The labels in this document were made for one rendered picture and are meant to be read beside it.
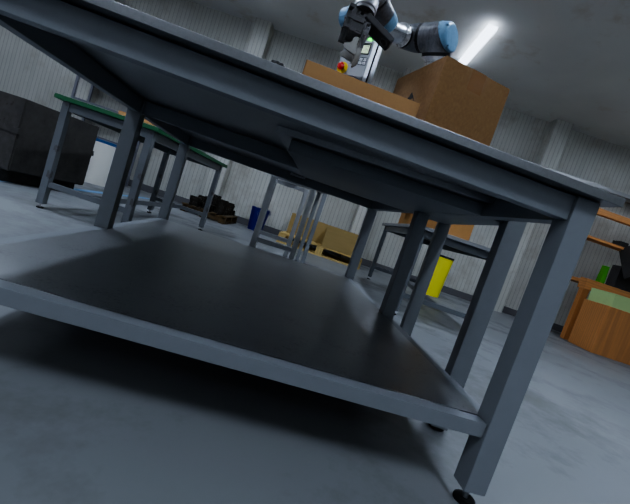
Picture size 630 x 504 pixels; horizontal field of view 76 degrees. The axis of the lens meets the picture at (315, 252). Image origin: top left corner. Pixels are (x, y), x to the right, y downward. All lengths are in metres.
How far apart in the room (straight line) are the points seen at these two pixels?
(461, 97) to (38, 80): 8.81
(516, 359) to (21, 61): 9.54
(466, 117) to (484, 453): 0.92
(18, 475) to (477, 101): 1.38
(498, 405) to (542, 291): 0.30
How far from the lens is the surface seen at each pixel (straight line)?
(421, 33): 1.94
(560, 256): 1.11
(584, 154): 8.91
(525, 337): 1.11
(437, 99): 1.29
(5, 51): 10.08
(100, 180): 6.55
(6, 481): 0.91
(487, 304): 1.49
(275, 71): 0.89
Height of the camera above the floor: 0.57
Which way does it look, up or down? 5 degrees down
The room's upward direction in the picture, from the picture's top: 19 degrees clockwise
